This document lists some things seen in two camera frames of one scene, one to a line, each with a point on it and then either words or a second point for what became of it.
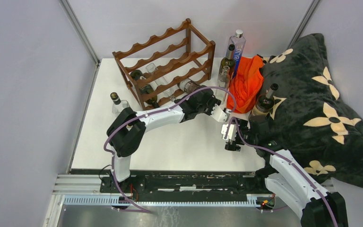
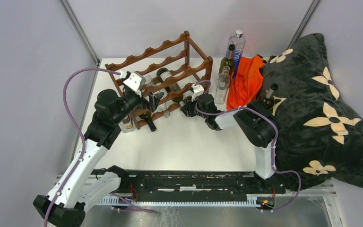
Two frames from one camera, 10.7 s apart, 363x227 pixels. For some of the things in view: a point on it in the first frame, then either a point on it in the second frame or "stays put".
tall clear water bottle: (239, 43) stays put
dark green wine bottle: (188, 86) to (165, 74)
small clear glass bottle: (223, 82) stays put
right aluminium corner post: (303, 22) stays put
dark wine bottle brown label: (265, 103) stays put
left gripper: (212, 100) to (154, 99)
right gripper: (233, 146) to (187, 109)
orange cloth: (246, 83) stays put
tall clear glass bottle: (151, 67) to (150, 82)
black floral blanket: (317, 122) stays put
